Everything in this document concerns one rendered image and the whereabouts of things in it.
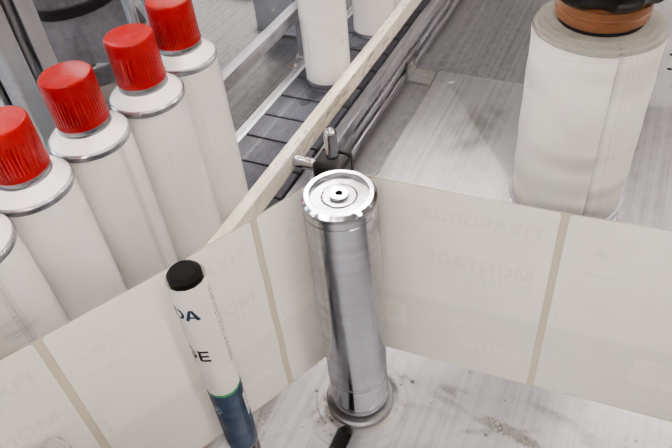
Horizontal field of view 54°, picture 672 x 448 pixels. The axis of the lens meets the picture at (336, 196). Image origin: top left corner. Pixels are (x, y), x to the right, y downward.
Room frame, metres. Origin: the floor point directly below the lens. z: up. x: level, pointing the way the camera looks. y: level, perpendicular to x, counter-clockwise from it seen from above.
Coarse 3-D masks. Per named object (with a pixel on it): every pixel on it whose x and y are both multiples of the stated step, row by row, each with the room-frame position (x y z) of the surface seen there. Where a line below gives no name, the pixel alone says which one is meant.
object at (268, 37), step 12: (288, 12) 0.65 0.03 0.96; (276, 24) 0.63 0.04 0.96; (288, 24) 0.64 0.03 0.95; (264, 36) 0.61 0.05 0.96; (276, 36) 0.62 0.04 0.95; (252, 48) 0.58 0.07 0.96; (264, 48) 0.60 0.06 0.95; (240, 60) 0.56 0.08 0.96; (252, 60) 0.57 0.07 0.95; (228, 72) 0.54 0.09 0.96; (240, 72) 0.55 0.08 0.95; (228, 84) 0.54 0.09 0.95
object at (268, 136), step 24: (408, 24) 0.75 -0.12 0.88; (360, 48) 0.71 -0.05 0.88; (288, 96) 0.62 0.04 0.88; (312, 96) 0.61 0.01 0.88; (264, 120) 0.58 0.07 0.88; (288, 120) 0.57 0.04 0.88; (336, 120) 0.56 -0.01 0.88; (240, 144) 0.54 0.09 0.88; (264, 144) 0.53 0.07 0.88; (264, 168) 0.50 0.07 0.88
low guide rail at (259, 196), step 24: (408, 0) 0.75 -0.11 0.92; (384, 24) 0.69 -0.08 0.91; (384, 48) 0.67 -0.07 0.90; (360, 72) 0.61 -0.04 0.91; (336, 96) 0.56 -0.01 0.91; (312, 120) 0.52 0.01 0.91; (288, 144) 0.48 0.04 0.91; (312, 144) 0.50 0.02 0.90; (288, 168) 0.46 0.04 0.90; (264, 192) 0.42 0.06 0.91; (240, 216) 0.39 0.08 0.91
